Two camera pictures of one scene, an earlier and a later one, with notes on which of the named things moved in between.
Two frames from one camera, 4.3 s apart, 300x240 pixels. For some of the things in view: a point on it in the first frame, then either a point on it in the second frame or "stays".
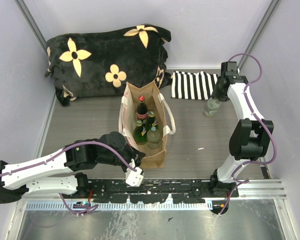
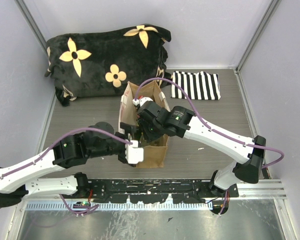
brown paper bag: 145,117 stays
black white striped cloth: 198,86 stays
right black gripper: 216,94 → 147,136
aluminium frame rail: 261,213 stays
